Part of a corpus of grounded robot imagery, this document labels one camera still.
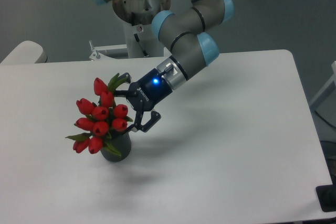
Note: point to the black device at table edge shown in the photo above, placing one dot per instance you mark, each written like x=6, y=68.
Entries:
x=326, y=197

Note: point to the white frame right edge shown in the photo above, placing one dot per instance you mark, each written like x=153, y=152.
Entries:
x=324, y=91

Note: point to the red tulip bouquet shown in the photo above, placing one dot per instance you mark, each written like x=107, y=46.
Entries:
x=93, y=121

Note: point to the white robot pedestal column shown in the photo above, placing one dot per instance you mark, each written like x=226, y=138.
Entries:
x=140, y=41

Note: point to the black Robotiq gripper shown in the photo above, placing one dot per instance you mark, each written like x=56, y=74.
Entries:
x=150, y=89

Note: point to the white chair backrest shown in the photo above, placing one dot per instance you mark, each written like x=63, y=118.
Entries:
x=27, y=52

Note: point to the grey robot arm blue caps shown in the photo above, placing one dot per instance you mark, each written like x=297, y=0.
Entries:
x=186, y=38

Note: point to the dark grey ribbed vase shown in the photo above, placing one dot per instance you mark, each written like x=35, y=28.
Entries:
x=117, y=143

